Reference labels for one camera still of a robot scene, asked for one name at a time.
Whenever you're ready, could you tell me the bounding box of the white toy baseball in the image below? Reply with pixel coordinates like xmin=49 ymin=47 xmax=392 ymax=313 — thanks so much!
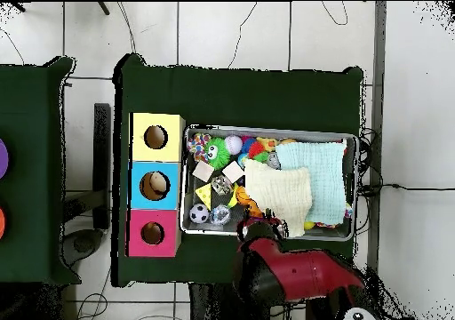
xmin=224 ymin=134 xmax=243 ymax=156

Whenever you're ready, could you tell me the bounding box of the yellow cheese wedge toy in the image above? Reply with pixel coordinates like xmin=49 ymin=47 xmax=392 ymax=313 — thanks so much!
xmin=195 ymin=182 xmax=213 ymax=211

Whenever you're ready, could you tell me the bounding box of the shallow metal mesh bin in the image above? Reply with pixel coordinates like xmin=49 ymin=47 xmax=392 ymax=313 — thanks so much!
xmin=179 ymin=124 xmax=359 ymax=243

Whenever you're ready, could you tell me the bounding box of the black power cable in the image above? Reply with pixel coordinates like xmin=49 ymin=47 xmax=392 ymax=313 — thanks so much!
xmin=357 ymin=182 xmax=455 ymax=197

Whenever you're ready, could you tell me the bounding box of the grey round base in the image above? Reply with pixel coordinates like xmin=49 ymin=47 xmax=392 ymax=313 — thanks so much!
xmin=61 ymin=228 xmax=106 ymax=268

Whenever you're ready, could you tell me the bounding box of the purple round object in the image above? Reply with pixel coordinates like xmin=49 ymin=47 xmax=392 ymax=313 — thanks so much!
xmin=0 ymin=138 xmax=9 ymax=180

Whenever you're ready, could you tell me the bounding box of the plain wooden cube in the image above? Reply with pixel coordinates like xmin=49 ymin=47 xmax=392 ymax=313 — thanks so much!
xmin=221 ymin=159 xmax=246 ymax=185
xmin=191 ymin=160 xmax=215 ymax=181

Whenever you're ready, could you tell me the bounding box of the wooden box with three holes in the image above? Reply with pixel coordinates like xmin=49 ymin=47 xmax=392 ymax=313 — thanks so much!
xmin=125 ymin=111 xmax=187 ymax=258

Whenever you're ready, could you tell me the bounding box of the light blue muslin cloth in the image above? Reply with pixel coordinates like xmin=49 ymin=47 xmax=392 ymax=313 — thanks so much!
xmin=275 ymin=140 xmax=348 ymax=226

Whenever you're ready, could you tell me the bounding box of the green fuzzy googly-eyed toy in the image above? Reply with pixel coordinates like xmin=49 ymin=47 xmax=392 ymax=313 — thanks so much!
xmin=204 ymin=137 xmax=232 ymax=171

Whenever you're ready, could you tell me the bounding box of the black and white soccer ball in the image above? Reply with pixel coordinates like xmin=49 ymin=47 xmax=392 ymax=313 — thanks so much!
xmin=188 ymin=203 xmax=211 ymax=224

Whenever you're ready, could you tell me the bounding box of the clear glitter ball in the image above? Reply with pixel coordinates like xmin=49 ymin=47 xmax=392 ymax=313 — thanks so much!
xmin=211 ymin=204 xmax=232 ymax=226

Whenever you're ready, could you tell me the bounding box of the black upright panel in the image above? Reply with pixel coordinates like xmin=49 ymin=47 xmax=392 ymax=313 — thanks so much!
xmin=92 ymin=102 xmax=112 ymax=230

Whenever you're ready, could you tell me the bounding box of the cream muslin cloth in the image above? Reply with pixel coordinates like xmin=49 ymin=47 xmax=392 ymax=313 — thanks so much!
xmin=243 ymin=158 xmax=314 ymax=238

